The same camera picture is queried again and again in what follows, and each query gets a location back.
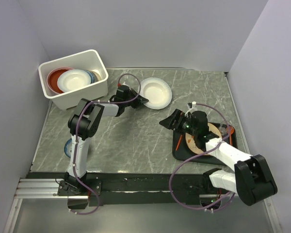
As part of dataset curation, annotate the beige floral plate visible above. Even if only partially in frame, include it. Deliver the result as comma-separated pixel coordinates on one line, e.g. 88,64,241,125
92,69,104,82

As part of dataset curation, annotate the aluminium frame rail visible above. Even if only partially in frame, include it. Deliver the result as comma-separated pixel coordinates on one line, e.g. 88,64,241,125
5,172,283,233

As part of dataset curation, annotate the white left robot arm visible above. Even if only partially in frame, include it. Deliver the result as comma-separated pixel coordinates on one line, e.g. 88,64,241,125
64,84,149,195

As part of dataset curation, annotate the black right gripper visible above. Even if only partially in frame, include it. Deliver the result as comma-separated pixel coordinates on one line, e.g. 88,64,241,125
159,109,198,137

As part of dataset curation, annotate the orange fork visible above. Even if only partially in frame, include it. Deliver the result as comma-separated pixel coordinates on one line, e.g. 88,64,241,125
175,134,183,151

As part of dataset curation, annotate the orange spoon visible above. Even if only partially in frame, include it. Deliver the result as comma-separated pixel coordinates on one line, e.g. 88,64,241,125
226,126,234,146

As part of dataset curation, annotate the white deep plate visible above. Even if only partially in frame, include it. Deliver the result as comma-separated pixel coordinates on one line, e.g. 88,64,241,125
57,69,92,92
140,77,172,110

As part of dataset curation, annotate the clear glass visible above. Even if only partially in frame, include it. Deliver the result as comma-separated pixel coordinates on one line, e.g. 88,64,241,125
218,121,228,137

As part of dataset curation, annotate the blue white patterned bowl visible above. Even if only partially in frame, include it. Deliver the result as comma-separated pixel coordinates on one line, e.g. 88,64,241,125
64,138,72,158

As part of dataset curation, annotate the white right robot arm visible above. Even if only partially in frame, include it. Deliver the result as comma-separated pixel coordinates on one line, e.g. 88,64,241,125
159,109,278,206

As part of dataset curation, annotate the beige plate on tray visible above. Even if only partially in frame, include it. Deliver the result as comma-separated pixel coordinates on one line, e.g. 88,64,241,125
185,123,222,154

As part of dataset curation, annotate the black tray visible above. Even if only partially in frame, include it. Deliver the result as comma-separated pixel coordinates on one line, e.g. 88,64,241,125
172,122,238,165

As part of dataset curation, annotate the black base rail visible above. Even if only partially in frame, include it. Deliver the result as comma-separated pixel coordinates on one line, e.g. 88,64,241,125
57,173,227,209

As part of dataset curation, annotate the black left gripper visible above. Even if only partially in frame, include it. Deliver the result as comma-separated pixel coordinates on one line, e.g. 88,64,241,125
124,88,149,109

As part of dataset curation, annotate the red plate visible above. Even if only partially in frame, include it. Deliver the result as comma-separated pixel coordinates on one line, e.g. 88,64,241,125
47,67,72,94

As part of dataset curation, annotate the white plastic bin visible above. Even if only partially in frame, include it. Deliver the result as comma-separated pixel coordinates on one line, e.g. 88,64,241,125
38,49,109,110

